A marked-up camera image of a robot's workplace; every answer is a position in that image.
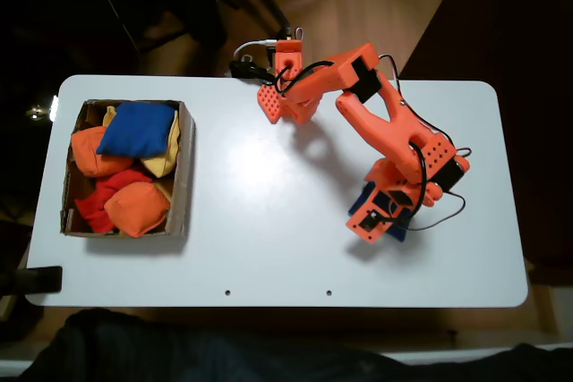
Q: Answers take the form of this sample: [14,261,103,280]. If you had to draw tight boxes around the blue bean bag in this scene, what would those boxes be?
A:
[347,180,408,243]
[95,101,176,160]

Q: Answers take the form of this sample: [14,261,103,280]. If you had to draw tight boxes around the cardboard box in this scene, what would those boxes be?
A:
[59,98,197,240]

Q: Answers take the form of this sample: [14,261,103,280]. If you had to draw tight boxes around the orange bean bag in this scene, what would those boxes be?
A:
[70,125,135,178]
[103,181,173,239]

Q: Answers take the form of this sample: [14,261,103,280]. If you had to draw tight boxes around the red bean bag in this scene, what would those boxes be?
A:
[73,167,156,234]

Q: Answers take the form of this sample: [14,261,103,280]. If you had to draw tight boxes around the person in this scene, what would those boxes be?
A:
[17,308,573,382]

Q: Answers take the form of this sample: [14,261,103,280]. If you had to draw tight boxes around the black clamp with bar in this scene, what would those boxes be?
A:
[0,265,64,297]

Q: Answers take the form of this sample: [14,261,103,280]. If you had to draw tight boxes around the black camera cable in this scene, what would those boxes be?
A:
[273,59,430,225]

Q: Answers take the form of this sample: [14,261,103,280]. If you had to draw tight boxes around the orange camera mount plate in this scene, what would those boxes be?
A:
[346,184,406,247]

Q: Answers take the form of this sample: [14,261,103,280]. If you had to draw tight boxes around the thin black wrist wire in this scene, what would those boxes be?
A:
[400,191,467,232]

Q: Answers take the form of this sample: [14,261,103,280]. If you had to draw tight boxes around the black cable plug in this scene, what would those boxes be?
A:
[229,57,275,86]

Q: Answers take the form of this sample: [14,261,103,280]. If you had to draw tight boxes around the white cable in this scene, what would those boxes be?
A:
[233,38,281,64]

